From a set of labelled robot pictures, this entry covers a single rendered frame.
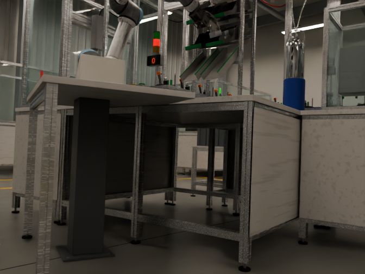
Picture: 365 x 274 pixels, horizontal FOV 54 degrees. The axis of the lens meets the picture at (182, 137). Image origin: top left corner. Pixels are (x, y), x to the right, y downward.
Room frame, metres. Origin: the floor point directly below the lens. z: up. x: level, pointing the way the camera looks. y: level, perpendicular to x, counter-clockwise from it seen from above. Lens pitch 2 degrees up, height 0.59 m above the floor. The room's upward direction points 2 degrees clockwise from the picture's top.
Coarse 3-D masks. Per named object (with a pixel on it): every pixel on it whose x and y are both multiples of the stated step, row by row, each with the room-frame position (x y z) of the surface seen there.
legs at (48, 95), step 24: (48, 96) 1.47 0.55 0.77; (48, 120) 1.47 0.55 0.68; (96, 120) 1.91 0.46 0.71; (48, 144) 1.48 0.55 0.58; (72, 144) 1.99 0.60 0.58; (96, 144) 1.91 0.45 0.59; (48, 168) 1.48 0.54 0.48; (72, 168) 1.96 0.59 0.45; (96, 168) 1.92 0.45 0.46; (48, 192) 1.48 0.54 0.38; (72, 192) 1.93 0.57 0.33; (96, 192) 1.92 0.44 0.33; (24, 216) 2.19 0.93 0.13; (48, 216) 1.48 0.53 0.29; (72, 216) 1.91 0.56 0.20; (96, 216) 1.92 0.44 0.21; (48, 240) 1.48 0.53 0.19; (72, 240) 1.88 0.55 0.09; (96, 240) 1.92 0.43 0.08; (48, 264) 1.48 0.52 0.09
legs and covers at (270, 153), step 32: (64, 128) 2.59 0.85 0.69; (128, 128) 3.18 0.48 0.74; (160, 128) 3.55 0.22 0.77; (256, 128) 1.79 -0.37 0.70; (288, 128) 2.18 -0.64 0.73; (64, 160) 2.59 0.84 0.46; (128, 160) 3.20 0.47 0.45; (160, 160) 3.57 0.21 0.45; (256, 160) 1.80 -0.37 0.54; (288, 160) 2.19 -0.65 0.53; (64, 192) 2.60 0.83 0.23; (128, 192) 3.15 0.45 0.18; (160, 192) 3.51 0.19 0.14; (192, 192) 3.56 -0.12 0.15; (256, 192) 1.81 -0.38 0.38; (288, 192) 2.21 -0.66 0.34; (64, 224) 2.60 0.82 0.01; (160, 224) 2.07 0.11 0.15; (192, 224) 1.95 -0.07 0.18; (256, 224) 1.82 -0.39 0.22
